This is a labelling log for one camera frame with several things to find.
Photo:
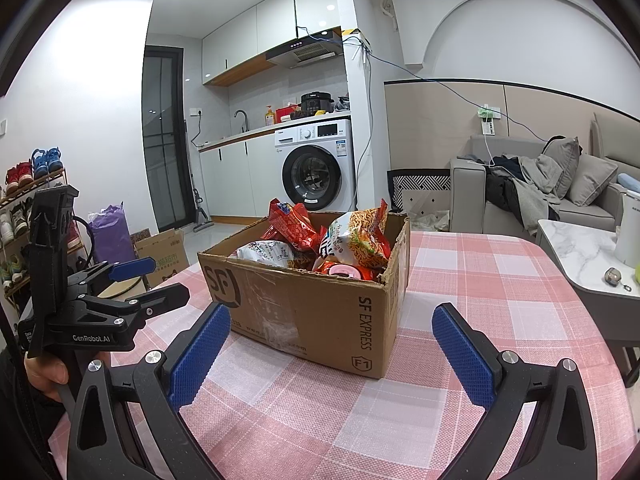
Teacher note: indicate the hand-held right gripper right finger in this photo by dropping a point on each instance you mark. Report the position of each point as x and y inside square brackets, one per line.
[465, 360]

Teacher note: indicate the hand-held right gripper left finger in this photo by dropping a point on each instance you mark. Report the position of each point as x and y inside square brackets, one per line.
[200, 355]

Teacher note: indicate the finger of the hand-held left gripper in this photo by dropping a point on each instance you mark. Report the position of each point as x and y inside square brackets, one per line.
[132, 268]
[160, 300]

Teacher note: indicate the large cardboard box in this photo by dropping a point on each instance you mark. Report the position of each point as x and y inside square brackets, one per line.
[300, 310]

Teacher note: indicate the red and gold packet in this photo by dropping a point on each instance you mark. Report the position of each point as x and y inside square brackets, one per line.
[290, 227]

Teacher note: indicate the white green snack packet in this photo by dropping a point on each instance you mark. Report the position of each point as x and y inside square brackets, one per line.
[360, 240]

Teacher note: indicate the person's left hand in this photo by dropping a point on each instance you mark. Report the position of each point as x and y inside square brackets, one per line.
[45, 377]

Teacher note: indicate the small printed cardboard box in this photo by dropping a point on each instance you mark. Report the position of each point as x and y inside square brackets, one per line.
[165, 257]

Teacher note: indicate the purple bag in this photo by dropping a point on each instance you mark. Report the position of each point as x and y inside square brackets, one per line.
[112, 235]

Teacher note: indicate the grey floor mop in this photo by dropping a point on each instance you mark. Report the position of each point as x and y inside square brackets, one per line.
[200, 220]

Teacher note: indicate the pink checked tablecloth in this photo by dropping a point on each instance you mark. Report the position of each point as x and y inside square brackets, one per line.
[475, 270]

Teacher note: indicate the wooden shoe rack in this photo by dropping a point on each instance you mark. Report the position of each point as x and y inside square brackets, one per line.
[15, 240]

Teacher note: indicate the dark glass door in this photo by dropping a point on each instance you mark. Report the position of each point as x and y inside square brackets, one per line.
[165, 150]

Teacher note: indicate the white kitchen counter cabinet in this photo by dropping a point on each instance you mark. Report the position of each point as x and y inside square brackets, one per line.
[235, 180]

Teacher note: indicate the pair of blue shoes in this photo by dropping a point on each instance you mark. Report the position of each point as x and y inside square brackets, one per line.
[46, 162]

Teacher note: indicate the pair of red shoes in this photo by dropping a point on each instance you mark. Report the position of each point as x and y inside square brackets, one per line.
[19, 177]

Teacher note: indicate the marble coffee table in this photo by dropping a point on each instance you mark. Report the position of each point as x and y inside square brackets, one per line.
[575, 255]

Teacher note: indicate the grey sofa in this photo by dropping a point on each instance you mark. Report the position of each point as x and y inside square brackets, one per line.
[467, 195]

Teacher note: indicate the dark jacket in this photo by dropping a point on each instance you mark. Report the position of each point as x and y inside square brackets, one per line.
[500, 195]

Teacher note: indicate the metal tea strainer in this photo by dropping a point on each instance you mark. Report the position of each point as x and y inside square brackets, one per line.
[612, 276]

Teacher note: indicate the grey garment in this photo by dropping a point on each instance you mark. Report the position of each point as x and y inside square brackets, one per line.
[537, 190]

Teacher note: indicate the black kitchen faucet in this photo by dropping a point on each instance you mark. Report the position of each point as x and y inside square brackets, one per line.
[244, 117]

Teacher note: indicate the white washing machine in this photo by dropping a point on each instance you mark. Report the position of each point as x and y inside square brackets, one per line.
[315, 170]

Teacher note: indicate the orange dish soap bottle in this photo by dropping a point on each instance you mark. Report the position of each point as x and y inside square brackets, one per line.
[270, 117]

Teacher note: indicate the white electric kettle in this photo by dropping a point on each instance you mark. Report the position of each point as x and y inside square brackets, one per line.
[629, 230]

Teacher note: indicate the grey sofa cushion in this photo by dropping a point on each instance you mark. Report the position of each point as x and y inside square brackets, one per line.
[565, 165]
[592, 180]

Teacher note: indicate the red box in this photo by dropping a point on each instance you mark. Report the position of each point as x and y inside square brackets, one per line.
[287, 112]

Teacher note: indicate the light blue cushion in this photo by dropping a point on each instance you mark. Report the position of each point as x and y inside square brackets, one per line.
[630, 180]

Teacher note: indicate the black pressure cooker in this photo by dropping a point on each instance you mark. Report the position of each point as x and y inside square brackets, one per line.
[316, 102]

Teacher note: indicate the black range hood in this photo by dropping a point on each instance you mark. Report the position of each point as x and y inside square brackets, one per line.
[305, 52]

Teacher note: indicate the white wall socket charger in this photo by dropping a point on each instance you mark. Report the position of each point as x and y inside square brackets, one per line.
[487, 122]

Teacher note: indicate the white wall cabinets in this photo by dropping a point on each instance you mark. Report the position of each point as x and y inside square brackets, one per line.
[250, 30]

